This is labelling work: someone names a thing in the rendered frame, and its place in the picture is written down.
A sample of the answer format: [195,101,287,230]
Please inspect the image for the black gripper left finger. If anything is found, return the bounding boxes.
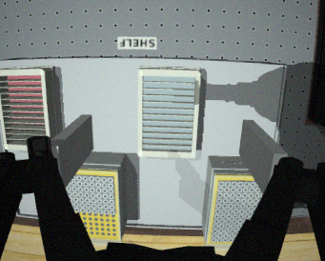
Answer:
[0,114,100,261]

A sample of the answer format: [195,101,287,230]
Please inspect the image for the white multi-trough reservoir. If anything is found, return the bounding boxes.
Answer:
[138,66,200,158]

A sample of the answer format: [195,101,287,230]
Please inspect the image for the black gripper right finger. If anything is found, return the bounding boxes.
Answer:
[222,120,325,261]

